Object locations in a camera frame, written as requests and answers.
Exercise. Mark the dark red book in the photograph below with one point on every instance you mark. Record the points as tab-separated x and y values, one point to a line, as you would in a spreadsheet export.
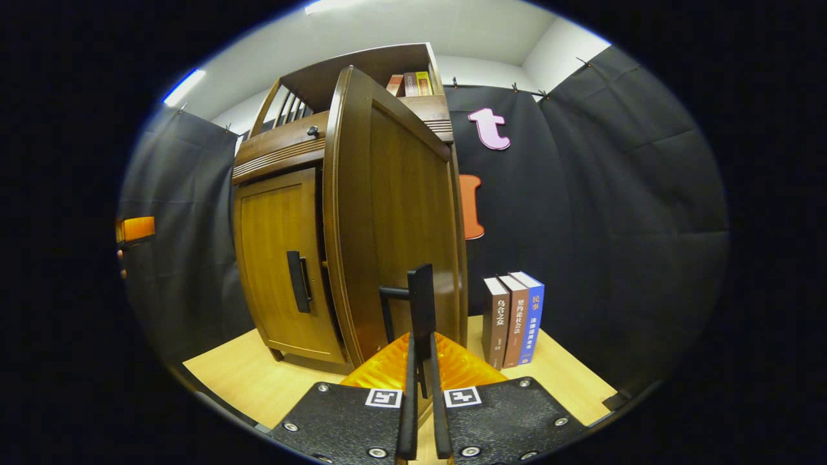
410	84

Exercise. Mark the tan book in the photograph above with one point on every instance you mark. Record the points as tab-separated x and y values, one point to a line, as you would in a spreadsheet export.
395	85

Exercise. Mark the yellow book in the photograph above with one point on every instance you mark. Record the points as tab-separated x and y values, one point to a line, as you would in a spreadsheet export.
423	83

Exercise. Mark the wooden cabinet drawer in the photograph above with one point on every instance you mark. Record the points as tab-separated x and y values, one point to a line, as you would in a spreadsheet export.
278	145

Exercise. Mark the reddish brown book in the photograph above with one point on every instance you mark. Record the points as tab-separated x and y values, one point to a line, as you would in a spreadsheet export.
515	323

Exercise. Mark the black backdrop cloth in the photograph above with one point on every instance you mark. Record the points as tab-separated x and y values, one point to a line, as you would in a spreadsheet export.
614	226

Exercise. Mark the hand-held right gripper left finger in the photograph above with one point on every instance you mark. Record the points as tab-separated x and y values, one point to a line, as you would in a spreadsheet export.
408	420

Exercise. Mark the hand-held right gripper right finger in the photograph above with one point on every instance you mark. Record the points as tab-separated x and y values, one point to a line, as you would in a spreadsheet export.
439	420

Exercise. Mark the blue book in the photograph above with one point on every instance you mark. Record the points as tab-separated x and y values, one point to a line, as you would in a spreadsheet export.
533	316

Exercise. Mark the wooden shoe cabinet door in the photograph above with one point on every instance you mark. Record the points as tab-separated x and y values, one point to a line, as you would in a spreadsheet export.
400	213
271	258

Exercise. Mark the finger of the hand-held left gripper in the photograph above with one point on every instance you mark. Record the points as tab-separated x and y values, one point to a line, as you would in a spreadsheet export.
139	228

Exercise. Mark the large ceiling light panel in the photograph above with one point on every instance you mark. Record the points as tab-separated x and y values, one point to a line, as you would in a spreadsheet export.
329	6

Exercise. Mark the narrow ceiling light strip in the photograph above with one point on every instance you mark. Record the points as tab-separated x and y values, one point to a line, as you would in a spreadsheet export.
184	87

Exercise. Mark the black block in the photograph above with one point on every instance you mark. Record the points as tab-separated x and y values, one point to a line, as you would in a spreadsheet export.
617	400

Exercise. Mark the wooden double-door shoe cabinet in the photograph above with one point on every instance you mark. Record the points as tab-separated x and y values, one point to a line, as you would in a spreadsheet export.
387	58

